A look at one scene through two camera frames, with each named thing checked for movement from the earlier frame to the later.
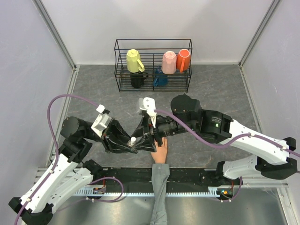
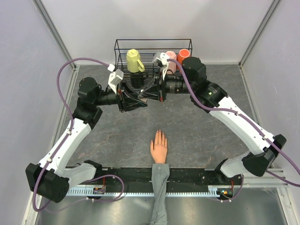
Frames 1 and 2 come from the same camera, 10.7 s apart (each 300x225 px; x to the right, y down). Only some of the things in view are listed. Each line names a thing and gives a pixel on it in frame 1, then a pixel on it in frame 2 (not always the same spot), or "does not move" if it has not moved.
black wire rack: [153, 64] does not move
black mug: [137, 79] does not move
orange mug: [183, 60] does not move
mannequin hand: [160, 156] does not move
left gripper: [111, 146] -> [128, 104]
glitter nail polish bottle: [131, 144] -> [144, 100]
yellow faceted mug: [133, 63] does not move
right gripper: [146, 127] -> [154, 93]
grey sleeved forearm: [160, 173] does not move
